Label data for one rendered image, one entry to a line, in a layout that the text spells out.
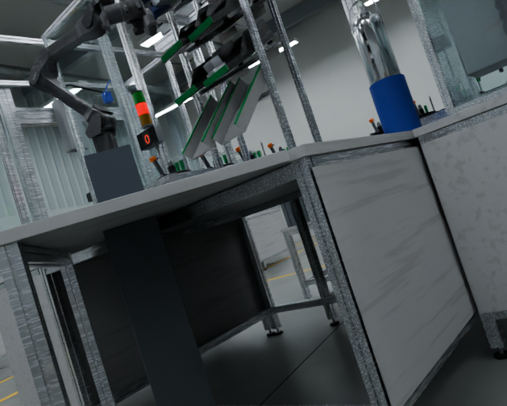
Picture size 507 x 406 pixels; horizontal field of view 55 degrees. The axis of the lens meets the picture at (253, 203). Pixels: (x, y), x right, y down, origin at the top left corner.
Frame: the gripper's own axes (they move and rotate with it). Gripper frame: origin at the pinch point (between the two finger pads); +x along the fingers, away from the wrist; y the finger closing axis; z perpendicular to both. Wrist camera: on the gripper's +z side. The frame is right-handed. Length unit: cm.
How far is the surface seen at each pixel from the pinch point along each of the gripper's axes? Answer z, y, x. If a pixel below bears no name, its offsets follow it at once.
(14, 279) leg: -19, 74, -60
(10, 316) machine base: 135, 47, -100
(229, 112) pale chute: 15.5, 36.1, 10.8
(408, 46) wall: 758, -332, 722
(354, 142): -8, 69, 33
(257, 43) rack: 1.7, 22.9, 25.0
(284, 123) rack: 7, 50, 23
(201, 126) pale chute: 27.6, 32.3, 2.9
